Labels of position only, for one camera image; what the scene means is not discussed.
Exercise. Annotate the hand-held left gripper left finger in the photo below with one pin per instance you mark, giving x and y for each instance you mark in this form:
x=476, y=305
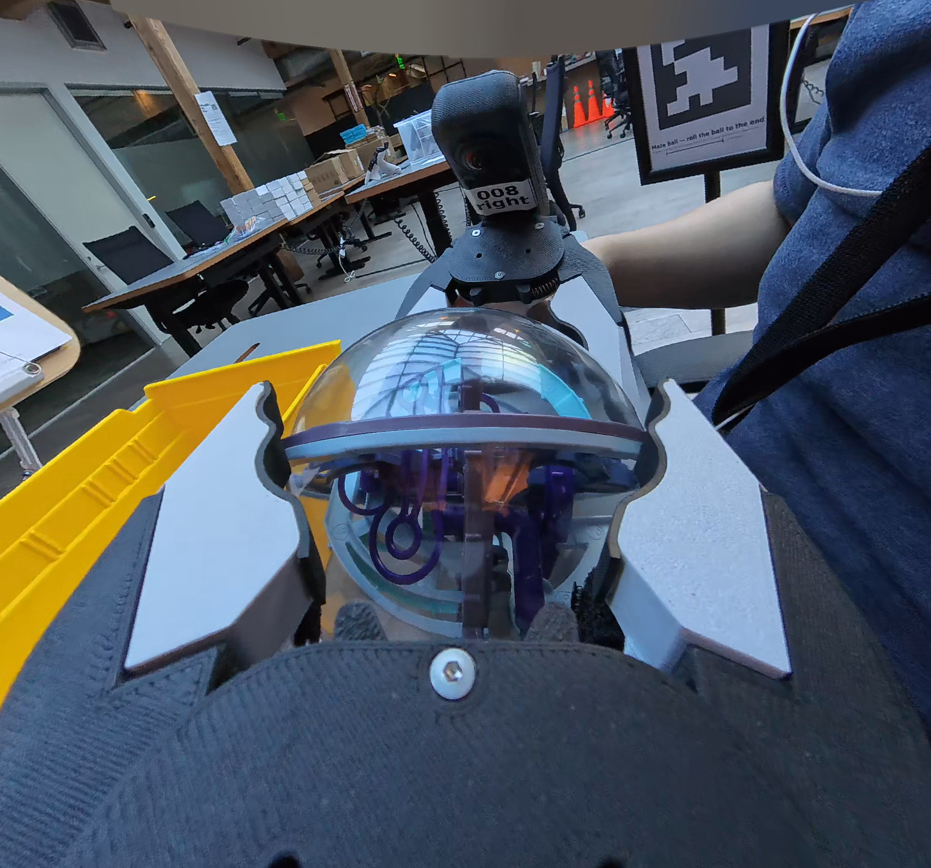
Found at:
x=218, y=533

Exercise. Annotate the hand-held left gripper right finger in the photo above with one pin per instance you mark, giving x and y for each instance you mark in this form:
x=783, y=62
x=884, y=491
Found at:
x=698, y=541

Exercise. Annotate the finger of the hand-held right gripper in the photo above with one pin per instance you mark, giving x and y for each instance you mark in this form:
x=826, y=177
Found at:
x=429, y=304
x=593, y=315

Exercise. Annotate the clear plastic maze ball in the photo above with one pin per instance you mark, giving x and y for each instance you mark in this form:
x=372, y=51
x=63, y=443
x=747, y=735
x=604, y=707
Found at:
x=465, y=388

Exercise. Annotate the person's right forearm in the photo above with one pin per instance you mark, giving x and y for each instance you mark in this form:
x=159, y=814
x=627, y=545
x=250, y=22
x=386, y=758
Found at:
x=691, y=250

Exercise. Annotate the wooden desk black legs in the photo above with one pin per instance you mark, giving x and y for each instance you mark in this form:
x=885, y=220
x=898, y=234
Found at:
x=400, y=181
x=189, y=268

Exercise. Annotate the black office chair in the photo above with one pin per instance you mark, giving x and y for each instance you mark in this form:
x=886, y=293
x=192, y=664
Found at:
x=123, y=257
x=618, y=94
x=193, y=221
x=553, y=126

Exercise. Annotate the yellow plastic bin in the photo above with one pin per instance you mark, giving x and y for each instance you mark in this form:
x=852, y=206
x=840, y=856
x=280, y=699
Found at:
x=80, y=490

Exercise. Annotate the clear plastic storage bin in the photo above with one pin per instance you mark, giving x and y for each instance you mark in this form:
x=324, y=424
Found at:
x=416, y=137

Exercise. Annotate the orange traffic cone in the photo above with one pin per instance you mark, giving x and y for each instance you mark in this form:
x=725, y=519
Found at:
x=602, y=106
x=580, y=112

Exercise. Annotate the stack of cardboard boxes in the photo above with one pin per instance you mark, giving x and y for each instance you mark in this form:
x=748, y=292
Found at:
x=334, y=168

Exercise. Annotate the person's torso in blue shirt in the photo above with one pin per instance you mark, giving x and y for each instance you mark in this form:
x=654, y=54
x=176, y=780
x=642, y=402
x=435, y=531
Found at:
x=858, y=446

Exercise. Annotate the stack of white boxes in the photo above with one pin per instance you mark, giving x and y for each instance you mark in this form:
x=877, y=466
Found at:
x=265, y=199

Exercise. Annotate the white clipboard stand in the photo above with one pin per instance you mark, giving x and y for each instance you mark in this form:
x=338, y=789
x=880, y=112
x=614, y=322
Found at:
x=18, y=439

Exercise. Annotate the black framed tag sign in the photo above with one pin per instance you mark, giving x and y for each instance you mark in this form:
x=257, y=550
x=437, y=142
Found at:
x=698, y=83

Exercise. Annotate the wooden clipboard with printed sheet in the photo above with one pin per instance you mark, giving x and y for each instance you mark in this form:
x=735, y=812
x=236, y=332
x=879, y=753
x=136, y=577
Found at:
x=29, y=341

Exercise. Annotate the paper notice sheet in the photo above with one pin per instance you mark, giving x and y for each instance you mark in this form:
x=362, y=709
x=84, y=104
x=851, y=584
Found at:
x=216, y=118

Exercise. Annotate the wooden support post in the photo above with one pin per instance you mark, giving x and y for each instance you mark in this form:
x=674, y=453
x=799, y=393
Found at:
x=171, y=75

